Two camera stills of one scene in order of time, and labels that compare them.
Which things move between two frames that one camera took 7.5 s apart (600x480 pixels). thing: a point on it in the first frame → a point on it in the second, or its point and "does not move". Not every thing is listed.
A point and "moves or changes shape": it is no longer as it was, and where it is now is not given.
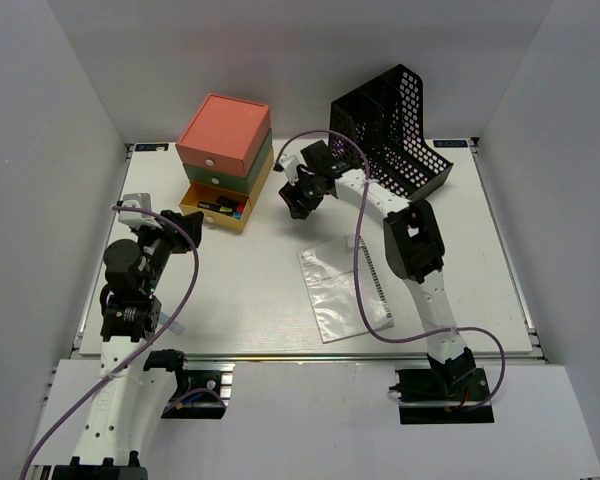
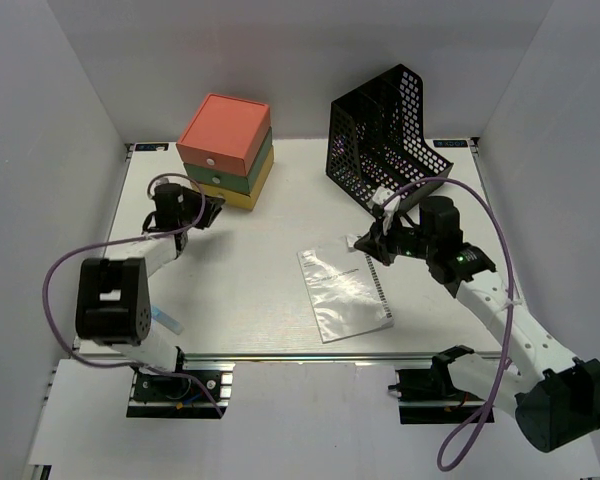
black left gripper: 193,224 → 213,205
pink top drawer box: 225,134 does not move
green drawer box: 232,182 does not move
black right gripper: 293,194 → 373,243
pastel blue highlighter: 175,326 does not move
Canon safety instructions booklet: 328,273 does not move
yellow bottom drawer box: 223,207 moves or changes shape
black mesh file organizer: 386,116 does not move
